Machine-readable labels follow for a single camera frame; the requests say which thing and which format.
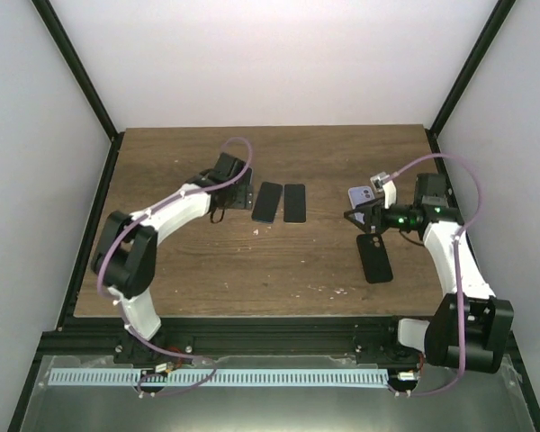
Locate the lilac phone case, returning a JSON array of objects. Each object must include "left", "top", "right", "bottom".
[{"left": 347, "top": 185, "right": 376, "bottom": 210}]

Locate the black phone front table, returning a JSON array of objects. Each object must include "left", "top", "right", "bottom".
[{"left": 251, "top": 182, "right": 283, "bottom": 224}]

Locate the black phone case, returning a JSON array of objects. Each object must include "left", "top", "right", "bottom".
[{"left": 356, "top": 234, "right": 393, "bottom": 284}]

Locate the phone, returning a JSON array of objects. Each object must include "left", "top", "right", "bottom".
[{"left": 283, "top": 184, "right": 306, "bottom": 223}]

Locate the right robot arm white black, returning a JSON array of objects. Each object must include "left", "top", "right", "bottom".
[{"left": 344, "top": 173, "right": 514, "bottom": 374}]

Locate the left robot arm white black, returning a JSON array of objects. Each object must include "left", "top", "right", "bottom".
[{"left": 91, "top": 152, "right": 252, "bottom": 364}]

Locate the metal sheet front panel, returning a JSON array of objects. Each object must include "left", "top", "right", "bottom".
[{"left": 11, "top": 356, "right": 540, "bottom": 431}]

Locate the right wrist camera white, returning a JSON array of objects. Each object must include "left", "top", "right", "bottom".
[{"left": 370, "top": 172, "right": 397, "bottom": 209}]

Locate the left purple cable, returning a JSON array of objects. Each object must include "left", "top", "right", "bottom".
[{"left": 96, "top": 137, "right": 256, "bottom": 400}]

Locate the purple cable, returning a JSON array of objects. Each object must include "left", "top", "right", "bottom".
[
  {"left": 382, "top": 153, "right": 483, "bottom": 398},
  {"left": 96, "top": 137, "right": 256, "bottom": 400}
]

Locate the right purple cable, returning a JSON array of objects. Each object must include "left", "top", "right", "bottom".
[{"left": 382, "top": 153, "right": 483, "bottom": 398}]

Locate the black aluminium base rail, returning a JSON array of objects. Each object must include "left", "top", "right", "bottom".
[{"left": 37, "top": 316, "right": 419, "bottom": 367}]

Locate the light blue slotted cable duct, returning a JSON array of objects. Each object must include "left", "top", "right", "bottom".
[{"left": 47, "top": 368, "right": 389, "bottom": 388}]

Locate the right black frame post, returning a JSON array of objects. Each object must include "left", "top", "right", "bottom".
[{"left": 429, "top": 0, "right": 518, "bottom": 136}]

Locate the black frame post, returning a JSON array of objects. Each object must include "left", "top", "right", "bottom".
[
  {"left": 429, "top": 0, "right": 518, "bottom": 136},
  {"left": 30, "top": 0, "right": 120, "bottom": 144}
]

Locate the left black frame post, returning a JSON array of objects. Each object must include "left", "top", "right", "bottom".
[{"left": 30, "top": 0, "right": 120, "bottom": 144}]

